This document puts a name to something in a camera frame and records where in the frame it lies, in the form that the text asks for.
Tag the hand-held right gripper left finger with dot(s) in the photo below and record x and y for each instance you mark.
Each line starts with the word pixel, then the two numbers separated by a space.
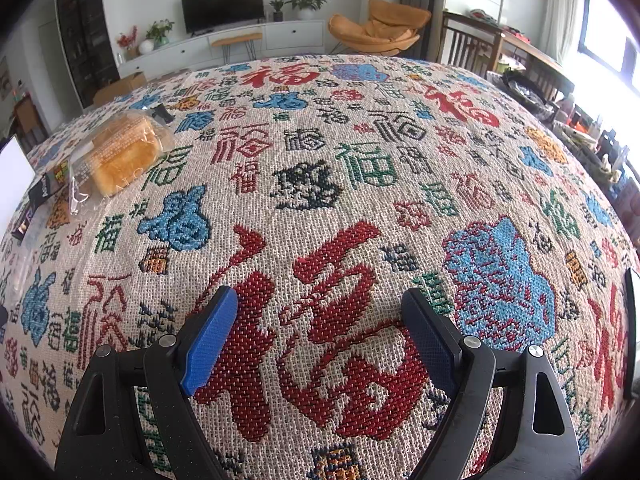
pixel 210 345

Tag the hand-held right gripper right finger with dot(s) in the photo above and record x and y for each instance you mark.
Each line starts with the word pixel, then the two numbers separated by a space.
pixel 432 340

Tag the large white box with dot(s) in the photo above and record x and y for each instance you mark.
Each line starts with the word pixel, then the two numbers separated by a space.
pixel 12 180

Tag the printed woven blanket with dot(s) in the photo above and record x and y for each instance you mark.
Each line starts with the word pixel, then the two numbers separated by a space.
pixel 320 210

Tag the wrapped bread packet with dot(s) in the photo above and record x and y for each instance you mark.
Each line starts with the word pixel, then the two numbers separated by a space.
pixel 120 160

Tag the black purple snack packet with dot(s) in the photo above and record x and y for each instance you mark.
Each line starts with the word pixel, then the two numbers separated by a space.
pixel 47 185

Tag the dark green snack packet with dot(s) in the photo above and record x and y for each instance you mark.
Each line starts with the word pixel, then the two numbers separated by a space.
pixel 162 112

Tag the cluttered shelf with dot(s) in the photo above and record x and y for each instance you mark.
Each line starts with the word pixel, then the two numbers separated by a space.
pixel 600 150

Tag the cardboard box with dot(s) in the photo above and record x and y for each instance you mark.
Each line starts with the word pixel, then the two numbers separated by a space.
pixel 120 87

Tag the wooden dining chair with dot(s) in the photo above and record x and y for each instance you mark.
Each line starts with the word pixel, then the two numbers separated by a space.
pixel 30 120

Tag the dark wooden chair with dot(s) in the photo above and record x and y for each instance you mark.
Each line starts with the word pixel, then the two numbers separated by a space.
pixel 470 45

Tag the wooden side table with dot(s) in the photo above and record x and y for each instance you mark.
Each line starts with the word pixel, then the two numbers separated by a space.
pixel 540 60

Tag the white round vase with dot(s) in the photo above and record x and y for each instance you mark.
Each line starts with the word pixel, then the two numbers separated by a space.
pixel 145 47

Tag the wooden bench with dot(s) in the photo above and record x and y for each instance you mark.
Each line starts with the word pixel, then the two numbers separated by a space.
pixel 235 39

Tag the red flowers in vase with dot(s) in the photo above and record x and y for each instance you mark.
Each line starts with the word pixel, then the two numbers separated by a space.
pixel 127 40

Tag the green potted plant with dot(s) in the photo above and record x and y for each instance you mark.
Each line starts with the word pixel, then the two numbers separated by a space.
pixel 160 30

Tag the orange lounge chair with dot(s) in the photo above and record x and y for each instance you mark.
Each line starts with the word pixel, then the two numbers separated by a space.
pixel 380 25

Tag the white television cabinet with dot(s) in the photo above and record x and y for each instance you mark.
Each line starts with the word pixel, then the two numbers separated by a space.
pixel 295 35

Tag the black display cabinet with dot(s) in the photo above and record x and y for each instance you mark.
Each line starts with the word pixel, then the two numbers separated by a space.
pixel 82 35

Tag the black television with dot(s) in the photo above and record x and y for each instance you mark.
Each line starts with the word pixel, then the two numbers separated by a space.
pixel 222 7

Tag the small potted plant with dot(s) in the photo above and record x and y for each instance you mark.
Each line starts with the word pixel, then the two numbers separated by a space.
pixel 277 10

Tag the window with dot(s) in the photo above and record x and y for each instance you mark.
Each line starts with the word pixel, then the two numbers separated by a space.
pixel 610 35

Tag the large leafy potted plant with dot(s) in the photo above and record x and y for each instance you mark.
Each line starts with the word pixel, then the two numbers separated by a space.
pixel 305 0

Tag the white curtain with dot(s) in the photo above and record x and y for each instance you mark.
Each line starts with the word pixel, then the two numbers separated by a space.
pixel 562 0

